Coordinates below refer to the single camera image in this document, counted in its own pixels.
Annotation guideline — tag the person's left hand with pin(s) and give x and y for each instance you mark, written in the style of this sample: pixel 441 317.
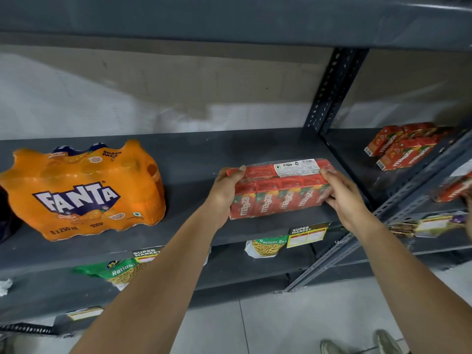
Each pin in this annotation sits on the person's left hand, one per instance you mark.
pixel 220 197

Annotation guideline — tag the person's right hand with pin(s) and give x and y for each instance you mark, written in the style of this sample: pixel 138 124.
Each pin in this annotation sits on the person's right hand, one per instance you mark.
pixel 348 204

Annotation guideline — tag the person's left thumb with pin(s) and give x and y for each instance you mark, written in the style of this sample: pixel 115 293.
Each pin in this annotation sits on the person's left thumb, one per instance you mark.
pixel 235 174

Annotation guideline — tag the person's right thumb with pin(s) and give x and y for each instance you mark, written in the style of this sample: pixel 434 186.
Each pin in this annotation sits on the person's right thumb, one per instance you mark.
pixel 332 177

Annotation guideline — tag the red juice carton multipack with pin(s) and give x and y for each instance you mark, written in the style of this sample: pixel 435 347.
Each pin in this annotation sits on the red juice carton multipack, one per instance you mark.
pixel 282 193

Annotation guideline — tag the person's right forearm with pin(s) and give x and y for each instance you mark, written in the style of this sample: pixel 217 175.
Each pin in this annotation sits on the person's right forearm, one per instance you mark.
pixel 416 291

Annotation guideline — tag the person's left forearm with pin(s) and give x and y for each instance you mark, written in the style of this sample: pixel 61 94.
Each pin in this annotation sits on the person's left forearm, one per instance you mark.
pixel 158 291

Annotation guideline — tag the grey metal shelf rack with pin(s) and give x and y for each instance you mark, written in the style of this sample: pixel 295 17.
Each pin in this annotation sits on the grey metal shelf rack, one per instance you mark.
pixel 191 158
pixel 405 202

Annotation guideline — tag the yellow shelf price label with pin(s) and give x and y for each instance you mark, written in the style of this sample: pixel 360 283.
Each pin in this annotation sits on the yellow shelf price label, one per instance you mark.
pixel 146 254
pixel 437 224
pixel 308 235
pixel 85 313

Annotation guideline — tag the red juice carton pack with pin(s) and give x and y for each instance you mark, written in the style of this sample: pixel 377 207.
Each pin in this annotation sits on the red juice carton pack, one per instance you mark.
pixel 405 154
pixel 453 189
pixel 424 128
pixel 383 140

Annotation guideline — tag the green snack packet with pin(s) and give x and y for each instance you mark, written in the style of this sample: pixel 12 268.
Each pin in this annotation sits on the green snack packet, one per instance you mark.
pixel 267 246
pixel 114 270

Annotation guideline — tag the orange soda bottle multipack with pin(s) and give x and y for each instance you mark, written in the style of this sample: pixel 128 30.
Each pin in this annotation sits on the orange soda bottle multipack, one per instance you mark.
pixel 84 191

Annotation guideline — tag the person's left shoe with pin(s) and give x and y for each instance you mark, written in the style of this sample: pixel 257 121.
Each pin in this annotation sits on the person's left shoe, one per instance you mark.
pixel 331 347

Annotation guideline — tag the person's shoe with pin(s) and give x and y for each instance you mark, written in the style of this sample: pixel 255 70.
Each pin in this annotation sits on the person's shoe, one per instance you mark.
pixel 331 347
pixel 387 342

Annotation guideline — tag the person's right shoe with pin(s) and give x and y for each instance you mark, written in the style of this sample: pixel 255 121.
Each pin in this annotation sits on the person's right shoe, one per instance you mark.
pixel 387 342

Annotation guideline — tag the dark bottle multipack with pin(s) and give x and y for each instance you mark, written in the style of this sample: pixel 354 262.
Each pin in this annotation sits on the dark bottle multipack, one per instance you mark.
pixel 6 221

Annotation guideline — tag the crumpled white paper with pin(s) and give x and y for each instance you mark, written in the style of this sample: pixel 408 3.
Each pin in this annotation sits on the crumpled white paper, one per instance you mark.
pixel 4 286

